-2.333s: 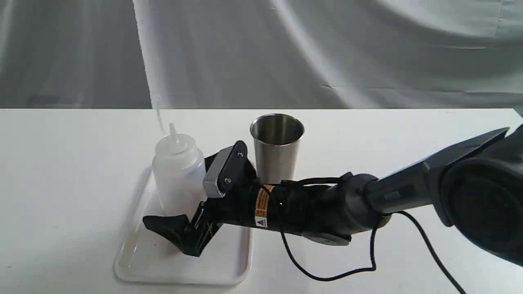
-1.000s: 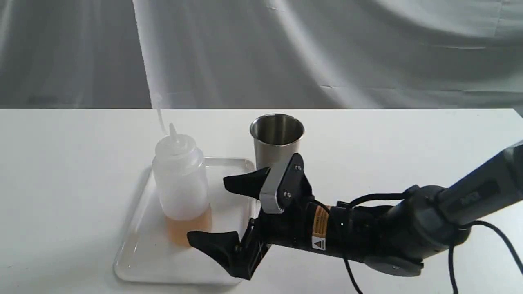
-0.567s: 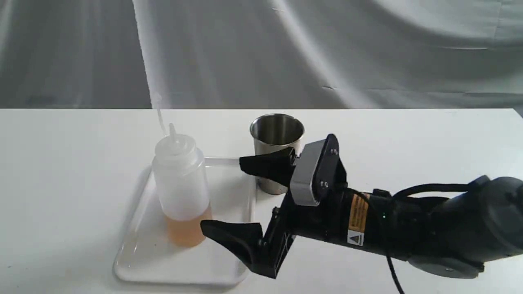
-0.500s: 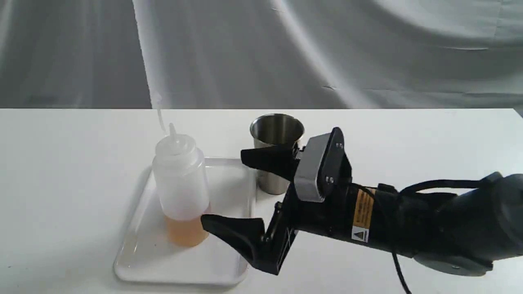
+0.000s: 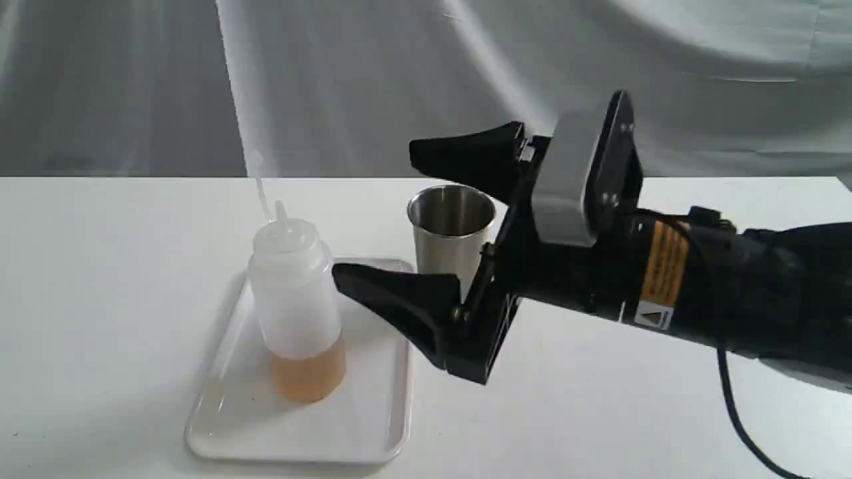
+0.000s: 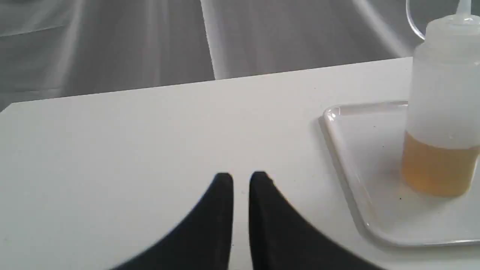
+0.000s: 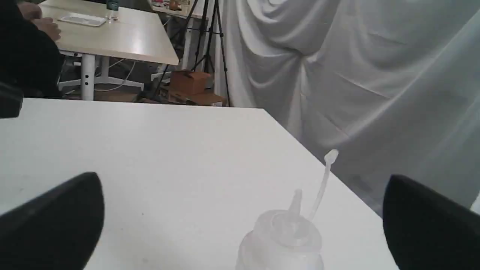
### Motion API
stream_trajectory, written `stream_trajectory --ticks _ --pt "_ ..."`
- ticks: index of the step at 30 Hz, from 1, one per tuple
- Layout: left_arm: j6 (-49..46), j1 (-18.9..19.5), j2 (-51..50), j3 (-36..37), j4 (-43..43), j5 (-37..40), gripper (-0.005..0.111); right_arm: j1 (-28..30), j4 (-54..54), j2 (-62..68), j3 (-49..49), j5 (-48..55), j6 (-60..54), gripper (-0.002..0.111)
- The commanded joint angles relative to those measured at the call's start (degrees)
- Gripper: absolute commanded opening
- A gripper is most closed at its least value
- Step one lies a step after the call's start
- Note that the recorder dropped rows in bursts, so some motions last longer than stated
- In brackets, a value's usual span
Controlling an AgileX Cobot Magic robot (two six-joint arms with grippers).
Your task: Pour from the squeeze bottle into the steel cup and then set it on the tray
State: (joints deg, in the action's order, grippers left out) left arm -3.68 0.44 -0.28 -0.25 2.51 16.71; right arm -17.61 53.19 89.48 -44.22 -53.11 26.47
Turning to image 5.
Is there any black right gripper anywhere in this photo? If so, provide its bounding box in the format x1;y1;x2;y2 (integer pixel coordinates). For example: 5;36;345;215
332;121;655;385

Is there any translucent squeeze bottle amber liquid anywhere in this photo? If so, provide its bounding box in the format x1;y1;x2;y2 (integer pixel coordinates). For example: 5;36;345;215
246;152;347;404

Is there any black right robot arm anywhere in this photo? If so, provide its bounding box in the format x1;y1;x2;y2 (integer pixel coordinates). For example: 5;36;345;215
333;120;850;392

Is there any stainless steel cup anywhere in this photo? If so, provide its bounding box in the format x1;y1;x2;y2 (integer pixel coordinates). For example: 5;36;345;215
407;184;496;298

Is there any white plastic tray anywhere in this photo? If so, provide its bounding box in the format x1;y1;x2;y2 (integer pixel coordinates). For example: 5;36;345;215
184;280;413;466

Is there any white backdrop sheet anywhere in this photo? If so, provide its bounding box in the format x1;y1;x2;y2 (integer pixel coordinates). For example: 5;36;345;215
1;1;850;182

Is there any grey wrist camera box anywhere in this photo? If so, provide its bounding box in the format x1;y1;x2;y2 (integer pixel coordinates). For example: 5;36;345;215
531;90;637;247

